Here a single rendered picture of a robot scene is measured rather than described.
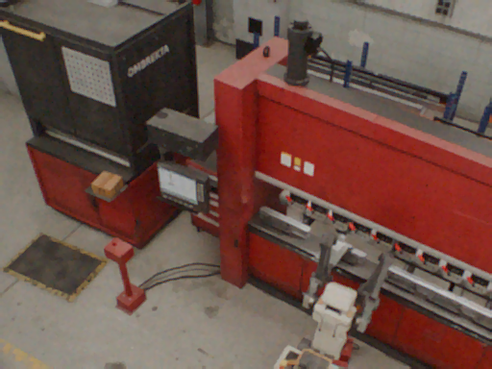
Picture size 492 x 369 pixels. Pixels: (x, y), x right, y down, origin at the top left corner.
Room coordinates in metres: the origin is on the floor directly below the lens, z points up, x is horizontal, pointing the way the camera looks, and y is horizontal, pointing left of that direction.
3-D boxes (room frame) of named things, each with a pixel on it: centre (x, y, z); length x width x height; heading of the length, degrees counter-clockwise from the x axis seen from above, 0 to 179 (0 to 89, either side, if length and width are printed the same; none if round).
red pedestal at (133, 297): (3.15, 1.58, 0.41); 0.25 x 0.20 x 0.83; 154
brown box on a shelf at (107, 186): (3.67, 1.82, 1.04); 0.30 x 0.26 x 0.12; 68
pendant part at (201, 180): (3.34, 0.98, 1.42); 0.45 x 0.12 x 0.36; 70
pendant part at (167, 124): (3.44, 0.99, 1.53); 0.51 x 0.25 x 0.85; 70
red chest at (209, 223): (4.28, 0.87, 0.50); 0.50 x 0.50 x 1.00; 64
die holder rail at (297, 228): (3.55, 0.16, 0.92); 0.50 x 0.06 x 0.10; 64
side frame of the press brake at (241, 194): (3.89, 0.47, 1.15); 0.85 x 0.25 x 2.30; 154
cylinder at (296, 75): (3.66, 0.09, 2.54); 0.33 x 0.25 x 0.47; 64
